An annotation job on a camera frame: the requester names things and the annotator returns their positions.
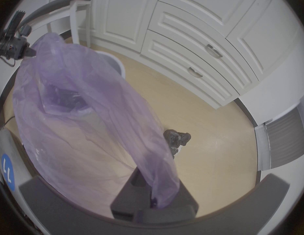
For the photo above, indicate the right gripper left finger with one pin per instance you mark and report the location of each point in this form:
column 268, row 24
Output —
column 128, row 197

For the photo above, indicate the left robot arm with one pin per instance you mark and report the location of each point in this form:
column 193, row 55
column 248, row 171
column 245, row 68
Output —
column 16, row 21

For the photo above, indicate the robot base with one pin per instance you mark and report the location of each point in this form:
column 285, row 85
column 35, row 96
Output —
column 12, row 155

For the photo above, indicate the white trash bin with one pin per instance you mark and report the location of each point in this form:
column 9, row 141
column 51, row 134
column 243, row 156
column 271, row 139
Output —
column 116, row 65

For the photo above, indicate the dark grey white chair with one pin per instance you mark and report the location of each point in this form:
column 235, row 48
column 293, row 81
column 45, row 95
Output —
column 56, row 6

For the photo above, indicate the purple plastic bag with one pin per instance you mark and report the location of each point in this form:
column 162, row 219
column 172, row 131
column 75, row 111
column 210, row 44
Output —
column 76, row 143

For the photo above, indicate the black plastic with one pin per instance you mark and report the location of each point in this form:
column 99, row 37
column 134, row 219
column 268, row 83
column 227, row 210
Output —
column 177, row 137

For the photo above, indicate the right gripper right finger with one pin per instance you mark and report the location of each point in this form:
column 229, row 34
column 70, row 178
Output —
column 188, row 201

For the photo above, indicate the white printed wrapper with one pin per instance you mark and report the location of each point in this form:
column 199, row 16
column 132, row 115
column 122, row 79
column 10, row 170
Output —
column 179, row 148

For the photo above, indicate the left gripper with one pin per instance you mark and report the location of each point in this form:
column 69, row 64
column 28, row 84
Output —
column 18, row 48

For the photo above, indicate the white wardrobe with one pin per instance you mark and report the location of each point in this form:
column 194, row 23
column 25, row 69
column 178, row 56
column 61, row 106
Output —
column 196, row 33

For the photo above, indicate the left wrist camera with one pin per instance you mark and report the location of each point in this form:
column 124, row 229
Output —
column 26, row 30

